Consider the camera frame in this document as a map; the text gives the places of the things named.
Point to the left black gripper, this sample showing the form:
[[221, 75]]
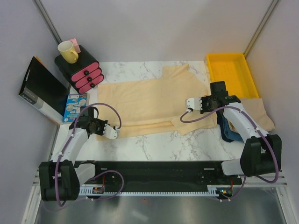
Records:
[[103, 123]]

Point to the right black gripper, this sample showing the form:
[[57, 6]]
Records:
[[203, 98]]

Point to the cream yellow t shirt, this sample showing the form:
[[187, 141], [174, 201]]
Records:
[[154, 105]]

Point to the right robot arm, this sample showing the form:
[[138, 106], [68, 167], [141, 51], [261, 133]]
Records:
[[261, 153]]

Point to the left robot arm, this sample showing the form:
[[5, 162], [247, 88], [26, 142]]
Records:
[[59, 179]]

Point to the folded navy t shirt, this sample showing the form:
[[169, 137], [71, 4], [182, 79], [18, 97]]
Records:
[[220, 119]]

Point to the blue picture book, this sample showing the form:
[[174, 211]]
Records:
[[73, 105]]

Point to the folded blue t shirt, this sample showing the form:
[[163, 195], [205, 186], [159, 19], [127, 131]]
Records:
[[227, 134]]

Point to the yellow plastic bin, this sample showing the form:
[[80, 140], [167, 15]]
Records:
[[233, 69]]

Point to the folded beige t shirt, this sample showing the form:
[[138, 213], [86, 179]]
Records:
[[255, 108]]

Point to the black pink drawer unit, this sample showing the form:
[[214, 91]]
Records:
[[84, 74]]

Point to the black cardboard box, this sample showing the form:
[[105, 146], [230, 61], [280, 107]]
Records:
[[44, 91]]

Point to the yellow ceramic mug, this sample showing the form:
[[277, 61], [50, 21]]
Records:
[[68, 52]]

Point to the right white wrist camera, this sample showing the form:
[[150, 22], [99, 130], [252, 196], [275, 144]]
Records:
[[194, 103]]

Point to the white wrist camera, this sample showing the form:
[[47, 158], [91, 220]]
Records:
[[194, 103], [111, 132]]

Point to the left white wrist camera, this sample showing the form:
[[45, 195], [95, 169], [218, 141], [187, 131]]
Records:
[[111, 132]]

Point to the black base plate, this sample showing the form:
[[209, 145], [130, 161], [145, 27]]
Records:
[[160, 176]]

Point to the left white cable duct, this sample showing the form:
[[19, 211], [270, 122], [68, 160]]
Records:
[[91, 190]]

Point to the white cable duct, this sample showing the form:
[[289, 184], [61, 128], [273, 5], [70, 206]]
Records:
[[227, 191], [91, 190]]

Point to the right white cable duct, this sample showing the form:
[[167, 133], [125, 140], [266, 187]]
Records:
[[227, 191]]

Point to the aluminium frame rail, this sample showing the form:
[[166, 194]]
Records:
[[250, 181]]

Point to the right corner aluminium post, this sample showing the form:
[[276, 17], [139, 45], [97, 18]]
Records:
[[261, 26]]

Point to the corner aluminium post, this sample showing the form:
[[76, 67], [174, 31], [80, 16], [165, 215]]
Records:
[[261, 26], [47, 20]]

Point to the left corner aluminium post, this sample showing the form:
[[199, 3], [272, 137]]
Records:
[[47, 20]]

